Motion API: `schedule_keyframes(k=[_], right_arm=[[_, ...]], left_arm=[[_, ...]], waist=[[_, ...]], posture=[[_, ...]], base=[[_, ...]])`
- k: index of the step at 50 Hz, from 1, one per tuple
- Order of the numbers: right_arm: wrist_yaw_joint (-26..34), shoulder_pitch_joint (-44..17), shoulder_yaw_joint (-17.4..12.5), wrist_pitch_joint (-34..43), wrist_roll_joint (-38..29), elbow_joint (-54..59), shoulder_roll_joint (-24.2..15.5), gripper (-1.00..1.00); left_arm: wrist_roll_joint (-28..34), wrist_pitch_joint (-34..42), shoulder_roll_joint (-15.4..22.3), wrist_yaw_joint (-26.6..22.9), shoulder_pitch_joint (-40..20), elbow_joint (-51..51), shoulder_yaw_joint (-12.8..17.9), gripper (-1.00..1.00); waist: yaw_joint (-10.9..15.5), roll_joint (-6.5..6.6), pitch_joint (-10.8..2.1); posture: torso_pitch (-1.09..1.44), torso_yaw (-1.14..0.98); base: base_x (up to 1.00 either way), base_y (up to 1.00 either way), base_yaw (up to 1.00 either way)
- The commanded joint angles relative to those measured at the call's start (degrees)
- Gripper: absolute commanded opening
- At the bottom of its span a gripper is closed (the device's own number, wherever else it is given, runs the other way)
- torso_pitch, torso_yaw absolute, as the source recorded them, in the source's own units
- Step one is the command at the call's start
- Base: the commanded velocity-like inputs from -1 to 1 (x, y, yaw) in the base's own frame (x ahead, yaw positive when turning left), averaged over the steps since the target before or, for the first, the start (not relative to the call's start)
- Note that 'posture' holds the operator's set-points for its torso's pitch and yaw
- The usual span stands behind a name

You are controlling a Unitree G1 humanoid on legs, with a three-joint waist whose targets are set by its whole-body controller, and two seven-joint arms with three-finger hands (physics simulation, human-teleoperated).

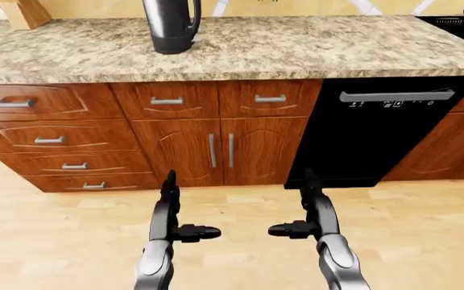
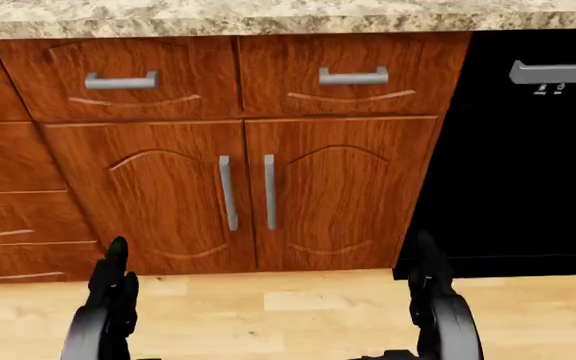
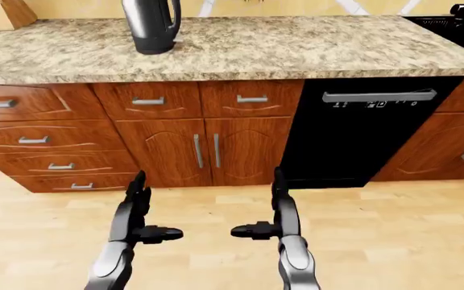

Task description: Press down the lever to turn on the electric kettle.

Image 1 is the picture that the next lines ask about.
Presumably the wide wooden drawer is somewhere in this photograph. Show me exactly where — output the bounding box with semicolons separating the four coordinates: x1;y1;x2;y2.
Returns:
23;172;160;193
0;118;141;154
0;148;153;176
0;84;125;122

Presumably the silver cabinet door handle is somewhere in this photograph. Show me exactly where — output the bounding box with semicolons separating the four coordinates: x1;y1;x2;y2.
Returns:
227;133;236;169
208;133;218;169

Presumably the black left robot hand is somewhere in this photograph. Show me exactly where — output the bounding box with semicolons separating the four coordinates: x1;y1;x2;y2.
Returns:
149;169;222;244

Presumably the wooden knife block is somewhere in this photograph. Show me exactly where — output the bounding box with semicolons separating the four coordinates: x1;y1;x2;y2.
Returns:
0;0;52;31

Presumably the wooden cabinet door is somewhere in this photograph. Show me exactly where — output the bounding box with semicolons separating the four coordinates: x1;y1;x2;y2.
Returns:
220;116;310;186
130;118;225;189
382;111;464;183

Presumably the small wooden drawer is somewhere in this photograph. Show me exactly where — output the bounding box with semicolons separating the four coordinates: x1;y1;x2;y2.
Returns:
218;79;324;118
110;81;221;121

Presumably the black sink basin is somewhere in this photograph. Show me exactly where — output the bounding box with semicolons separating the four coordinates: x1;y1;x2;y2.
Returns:
416;14;464;51

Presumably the black and silver electric kettle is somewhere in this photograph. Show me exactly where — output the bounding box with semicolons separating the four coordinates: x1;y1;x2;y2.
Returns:
141;0;203;56

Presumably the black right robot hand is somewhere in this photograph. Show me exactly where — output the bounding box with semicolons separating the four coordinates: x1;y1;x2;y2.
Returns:
267;167;342;242

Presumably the silver dishwasher handle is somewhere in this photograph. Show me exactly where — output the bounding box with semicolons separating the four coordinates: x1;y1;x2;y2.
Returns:
338;88;457;104

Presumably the black dishwasher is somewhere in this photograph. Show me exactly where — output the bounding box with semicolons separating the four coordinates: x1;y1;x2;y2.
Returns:
284;76;464;191

